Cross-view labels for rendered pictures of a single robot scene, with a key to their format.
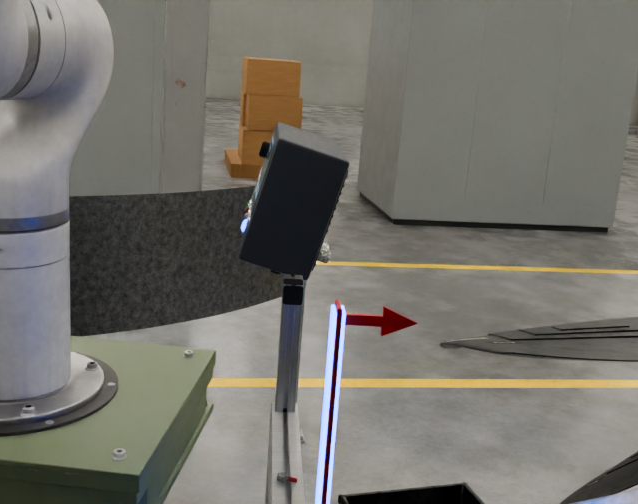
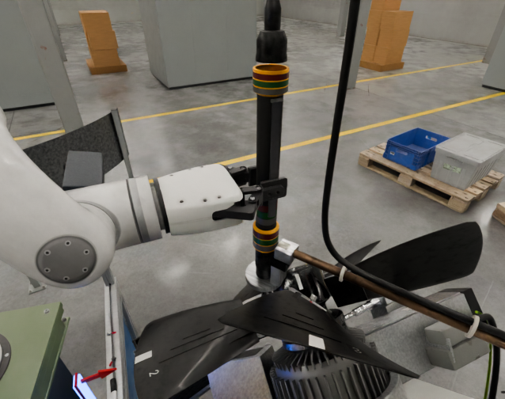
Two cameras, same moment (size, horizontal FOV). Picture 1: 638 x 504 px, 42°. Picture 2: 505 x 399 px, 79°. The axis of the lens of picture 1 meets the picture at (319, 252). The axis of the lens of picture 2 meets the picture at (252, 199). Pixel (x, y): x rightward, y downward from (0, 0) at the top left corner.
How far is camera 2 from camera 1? 51 cm
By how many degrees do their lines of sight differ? 27
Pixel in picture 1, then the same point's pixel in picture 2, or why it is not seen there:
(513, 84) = (206, 17)
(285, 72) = (101, 18)
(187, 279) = not seen: hidden behind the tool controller
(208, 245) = not seen: hidden behind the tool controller
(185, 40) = (37, 24)
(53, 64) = not seen: outside the picture
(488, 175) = (203, 62)
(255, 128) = (96, 49)
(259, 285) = (106, 164)
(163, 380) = (34, 338)
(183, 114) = (51, 63)
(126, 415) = (15, 377)
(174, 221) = (53, 153)
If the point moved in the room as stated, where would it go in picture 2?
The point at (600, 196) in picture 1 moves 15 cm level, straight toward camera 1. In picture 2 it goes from (249, 63) to (249, 65)
